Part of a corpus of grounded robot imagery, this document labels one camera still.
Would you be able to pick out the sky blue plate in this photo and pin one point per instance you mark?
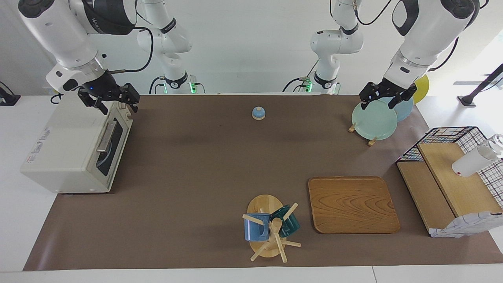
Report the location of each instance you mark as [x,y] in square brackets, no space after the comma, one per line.
[405,111]

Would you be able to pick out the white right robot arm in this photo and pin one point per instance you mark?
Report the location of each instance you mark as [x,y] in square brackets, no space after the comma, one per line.
[59,31]

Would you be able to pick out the white toaster oven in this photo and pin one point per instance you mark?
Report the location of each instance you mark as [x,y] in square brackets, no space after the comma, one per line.
[63,149]

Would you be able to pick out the black stand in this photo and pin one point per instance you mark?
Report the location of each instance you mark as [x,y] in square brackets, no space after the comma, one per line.
[467,100]

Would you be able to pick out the glass oven door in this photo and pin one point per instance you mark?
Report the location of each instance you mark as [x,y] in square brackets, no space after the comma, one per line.
[107,135]

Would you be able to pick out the mint green plate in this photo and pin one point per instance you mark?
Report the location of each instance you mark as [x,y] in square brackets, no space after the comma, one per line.
[373,122]

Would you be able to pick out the blue call bell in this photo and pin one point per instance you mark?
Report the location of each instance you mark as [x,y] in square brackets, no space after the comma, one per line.
[258,114]

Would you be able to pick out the white checked cloth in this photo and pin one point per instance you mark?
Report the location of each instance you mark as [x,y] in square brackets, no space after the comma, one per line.
[467,226]

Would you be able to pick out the dark teal mug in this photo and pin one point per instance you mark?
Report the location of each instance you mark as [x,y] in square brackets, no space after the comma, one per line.
[291,226]

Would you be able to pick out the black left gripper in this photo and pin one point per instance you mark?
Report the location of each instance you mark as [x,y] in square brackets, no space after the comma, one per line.
[391,88]

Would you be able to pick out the blue mug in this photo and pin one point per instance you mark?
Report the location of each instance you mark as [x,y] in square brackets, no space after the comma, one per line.
[253,230]

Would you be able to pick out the white cup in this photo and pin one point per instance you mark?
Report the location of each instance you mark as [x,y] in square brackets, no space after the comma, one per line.
[471,161]

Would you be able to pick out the wooden plate rack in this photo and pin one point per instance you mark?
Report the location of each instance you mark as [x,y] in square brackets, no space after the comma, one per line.
[351,128]

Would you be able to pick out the yellow plate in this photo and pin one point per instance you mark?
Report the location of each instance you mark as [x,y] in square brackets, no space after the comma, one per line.
[423,88]

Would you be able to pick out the black clamp mount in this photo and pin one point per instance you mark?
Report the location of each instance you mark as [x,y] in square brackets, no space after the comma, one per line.
[8,100]

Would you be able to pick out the wooden two-step shelf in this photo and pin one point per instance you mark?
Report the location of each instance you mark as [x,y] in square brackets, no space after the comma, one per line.
[459,184]

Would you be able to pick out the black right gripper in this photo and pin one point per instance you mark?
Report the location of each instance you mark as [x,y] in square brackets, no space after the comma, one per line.
[104,88]

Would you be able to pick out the brown table mat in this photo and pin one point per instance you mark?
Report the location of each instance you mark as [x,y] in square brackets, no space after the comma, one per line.
[196,177]

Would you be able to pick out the wooden serving tray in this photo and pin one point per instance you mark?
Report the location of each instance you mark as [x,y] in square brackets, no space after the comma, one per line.
[353,204]

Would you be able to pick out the wooden mug tree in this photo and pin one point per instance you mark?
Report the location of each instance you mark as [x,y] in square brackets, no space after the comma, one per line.
[267,204]

